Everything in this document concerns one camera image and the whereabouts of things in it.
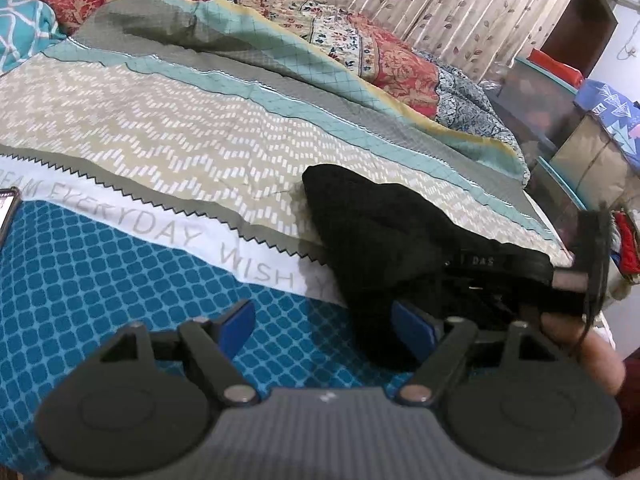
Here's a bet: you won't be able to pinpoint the smartphone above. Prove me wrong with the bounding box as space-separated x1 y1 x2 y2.
0 186 22 247

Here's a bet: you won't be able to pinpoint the teal lattice pillow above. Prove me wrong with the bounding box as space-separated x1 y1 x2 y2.
0 0 66 75

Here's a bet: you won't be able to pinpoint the black pants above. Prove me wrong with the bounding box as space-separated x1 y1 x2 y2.
303 164 589 372

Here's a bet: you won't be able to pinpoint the red floral patchwork quilt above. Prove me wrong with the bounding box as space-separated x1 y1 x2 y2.
0 0 522 151

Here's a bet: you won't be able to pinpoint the clear storage bin teal lid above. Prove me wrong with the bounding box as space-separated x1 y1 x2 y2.
487 58 584 169

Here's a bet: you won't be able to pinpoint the red item on bin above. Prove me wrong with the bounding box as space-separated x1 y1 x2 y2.
527 49 584 89

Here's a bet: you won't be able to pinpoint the patterned teal beige bedsheet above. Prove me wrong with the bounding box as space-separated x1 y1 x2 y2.
1 0 568 476

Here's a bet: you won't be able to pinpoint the right hand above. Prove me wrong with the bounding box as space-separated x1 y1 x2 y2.
540 313 626 396

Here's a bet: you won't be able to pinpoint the blue patterned box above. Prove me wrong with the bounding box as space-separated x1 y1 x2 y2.
574 79 639 170

